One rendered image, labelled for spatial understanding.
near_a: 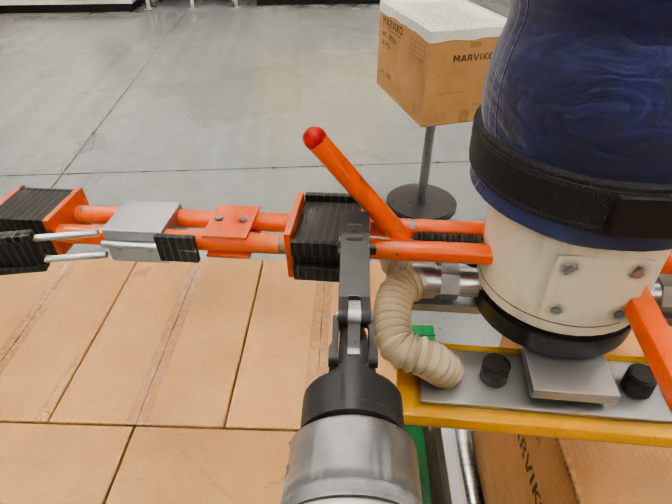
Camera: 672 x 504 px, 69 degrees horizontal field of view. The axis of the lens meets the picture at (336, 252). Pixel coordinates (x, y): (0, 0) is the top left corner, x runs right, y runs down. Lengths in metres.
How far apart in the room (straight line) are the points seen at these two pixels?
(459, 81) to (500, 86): 1.84
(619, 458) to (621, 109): 0.48
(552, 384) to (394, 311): 0.17
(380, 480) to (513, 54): 0.31
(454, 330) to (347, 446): 1.83
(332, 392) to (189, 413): 0.89
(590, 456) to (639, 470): 0.05
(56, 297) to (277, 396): 0.75
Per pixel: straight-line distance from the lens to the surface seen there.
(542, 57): 0.40
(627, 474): 0.73
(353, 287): 0.38
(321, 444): 0.32
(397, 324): 0.51
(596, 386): 0.55
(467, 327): 2.16
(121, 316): 1.49
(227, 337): 1.35
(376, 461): 0.32
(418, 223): 0.54
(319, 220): 0.54
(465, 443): 1.16
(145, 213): 0.60
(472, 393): 0.54
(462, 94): 2.30
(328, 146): 0.48
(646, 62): 0.38
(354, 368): 0.36
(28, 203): 0.67
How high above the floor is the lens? 1.52
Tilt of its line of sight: 38 degrees down
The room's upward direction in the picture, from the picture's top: straight up
